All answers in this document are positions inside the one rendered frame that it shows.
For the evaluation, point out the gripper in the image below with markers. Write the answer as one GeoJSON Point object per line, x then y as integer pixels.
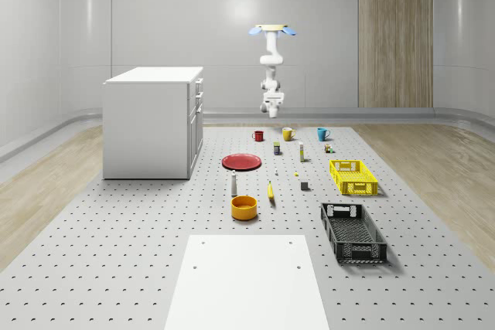
{"type": "Point", "coordinates": [274, 97]}

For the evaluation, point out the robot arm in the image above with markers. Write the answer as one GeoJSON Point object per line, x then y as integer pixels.
{"type": "Point", "coordinates": [271, 60]}

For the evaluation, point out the yellow mug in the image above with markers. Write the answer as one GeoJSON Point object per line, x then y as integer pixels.
{"type": "Point", "coordinates": [287, 135]}

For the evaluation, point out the red mug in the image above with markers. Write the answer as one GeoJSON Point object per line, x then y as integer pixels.
{"type": "Point", "coordinates": [258, 136]}

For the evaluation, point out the blue flat-sided can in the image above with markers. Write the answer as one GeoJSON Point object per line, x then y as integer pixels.
{"type": "Point", "coordinates": [276, 149]}

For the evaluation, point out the blue mug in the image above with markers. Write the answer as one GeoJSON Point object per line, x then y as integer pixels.
{"type": "Point", "coordinates": [322, 135]}

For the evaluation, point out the yellow white box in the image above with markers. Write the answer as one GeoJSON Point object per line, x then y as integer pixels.
{"type": "Point", "coordinates": [301, 152]}

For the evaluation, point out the red plate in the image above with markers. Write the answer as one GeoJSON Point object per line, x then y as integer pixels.
{"type": "Point", "coordinates": [241, 162]}

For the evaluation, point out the puzzle cube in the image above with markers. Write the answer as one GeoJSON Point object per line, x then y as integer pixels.
{"type": "Point", "coordinates": [328, 148]}

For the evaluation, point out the grey cube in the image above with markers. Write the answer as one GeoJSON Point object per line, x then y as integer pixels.
{"type": "Point", "coordinates": [304, 186]}

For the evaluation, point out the banana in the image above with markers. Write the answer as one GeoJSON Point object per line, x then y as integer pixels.
{"type": "Point", "coordinates": [271, 192]}

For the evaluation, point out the small white bottle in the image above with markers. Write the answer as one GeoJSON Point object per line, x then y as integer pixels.
{"type": "Point", "coordinates": [234, 187]}

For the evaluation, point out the yellow bowl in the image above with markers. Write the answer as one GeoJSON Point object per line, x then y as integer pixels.
{"type": "Point", "coordinates": [244, 212]}

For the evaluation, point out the yellow basket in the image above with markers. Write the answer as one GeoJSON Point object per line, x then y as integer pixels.
{"type": "Point", "coordinates": [354, 188]}

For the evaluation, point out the white cabinet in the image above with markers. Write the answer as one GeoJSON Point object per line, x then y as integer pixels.
{"type": "Point", "coordinates": [147, 129]}

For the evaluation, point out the dark grey basket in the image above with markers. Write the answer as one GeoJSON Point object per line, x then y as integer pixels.
{"type": "Point", "coordinates": [361, 254]}

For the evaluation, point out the white board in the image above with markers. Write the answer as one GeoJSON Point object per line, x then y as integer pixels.
{"type": "Point", "coordinates": [247, 283]}

